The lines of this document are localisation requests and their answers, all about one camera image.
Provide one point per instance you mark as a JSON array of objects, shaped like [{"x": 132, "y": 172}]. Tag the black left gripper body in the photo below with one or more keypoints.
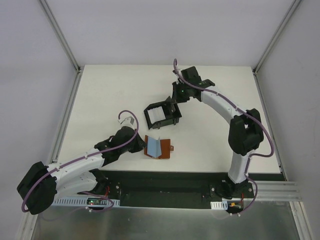
[{"x": 138, "y": 144}]

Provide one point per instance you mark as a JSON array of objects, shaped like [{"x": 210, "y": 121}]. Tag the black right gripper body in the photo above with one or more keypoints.
[{"x": 175, "y": 96}]

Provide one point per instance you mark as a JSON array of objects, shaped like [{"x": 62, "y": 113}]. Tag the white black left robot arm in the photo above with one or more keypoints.
[{"x": 43, "y": 184}]

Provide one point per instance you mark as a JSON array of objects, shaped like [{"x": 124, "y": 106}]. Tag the left rear aluminium post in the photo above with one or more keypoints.
[{"x": 59, "y": 34}]

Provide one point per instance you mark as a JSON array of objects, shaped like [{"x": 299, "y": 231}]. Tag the black plastic card box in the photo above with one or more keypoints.
[{"x": 170, "y": 119}]

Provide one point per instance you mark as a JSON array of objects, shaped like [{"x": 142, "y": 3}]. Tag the right aluminium side rail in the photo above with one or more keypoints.
[{"x": 300, "y": 225}]

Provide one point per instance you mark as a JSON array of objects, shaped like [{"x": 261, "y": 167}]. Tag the white cable duct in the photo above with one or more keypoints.
[
  {"x": 227, "y": 205},
  {"x": 83, "y": 201}
]

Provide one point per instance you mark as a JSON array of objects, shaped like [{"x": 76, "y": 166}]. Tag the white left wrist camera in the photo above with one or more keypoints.
[{"x": 127, "y": 122}]

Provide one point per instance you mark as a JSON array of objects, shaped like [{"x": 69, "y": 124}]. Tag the brown leather card holder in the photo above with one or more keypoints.
[{"x": 159, "y": 149}]

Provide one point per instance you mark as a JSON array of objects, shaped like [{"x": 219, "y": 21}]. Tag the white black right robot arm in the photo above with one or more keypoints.
[{"x": 245, "y": 133}]

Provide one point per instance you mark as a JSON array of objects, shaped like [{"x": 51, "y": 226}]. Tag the aluminium post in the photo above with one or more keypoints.
[
  {"x": 59, "y": 34},
  {"x": 277, "y": 34}
]

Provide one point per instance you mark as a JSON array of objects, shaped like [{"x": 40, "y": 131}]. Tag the white left cable duct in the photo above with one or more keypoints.
[{"x": 83, "y": 201}]

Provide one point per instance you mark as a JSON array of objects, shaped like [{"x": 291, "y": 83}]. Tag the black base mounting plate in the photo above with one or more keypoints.
[{"x": 182, "y": 190}]

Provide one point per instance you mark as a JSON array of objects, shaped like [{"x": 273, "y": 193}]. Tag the white right cable duct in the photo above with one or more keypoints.
[{"x": 227, "y": 205}]

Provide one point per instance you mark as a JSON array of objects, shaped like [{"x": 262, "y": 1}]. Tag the right rear aluminium post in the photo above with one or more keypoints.
[{"x": 277, "y": 34}]

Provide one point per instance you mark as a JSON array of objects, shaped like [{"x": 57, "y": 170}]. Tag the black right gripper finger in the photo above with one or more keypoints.
[
  {"x": 173, "y": 108},
  {"x": 169, "y": 101}
]

